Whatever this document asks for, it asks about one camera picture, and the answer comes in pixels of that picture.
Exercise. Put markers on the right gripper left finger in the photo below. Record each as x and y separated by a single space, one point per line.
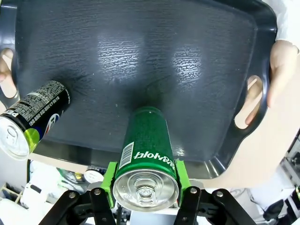
103 204

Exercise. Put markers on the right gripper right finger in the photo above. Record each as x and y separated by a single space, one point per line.
194 206

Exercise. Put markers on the green Chilsung cider can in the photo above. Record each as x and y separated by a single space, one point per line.
145 140

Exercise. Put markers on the person's left forearm white sleeve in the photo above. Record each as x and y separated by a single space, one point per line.
288 21

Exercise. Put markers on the person's right hand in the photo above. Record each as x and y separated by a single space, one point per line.
5 63

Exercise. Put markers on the person's left hand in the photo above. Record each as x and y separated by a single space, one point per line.
283 58

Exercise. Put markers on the blue Korean print Pocari can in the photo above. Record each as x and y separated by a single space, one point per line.
92 175

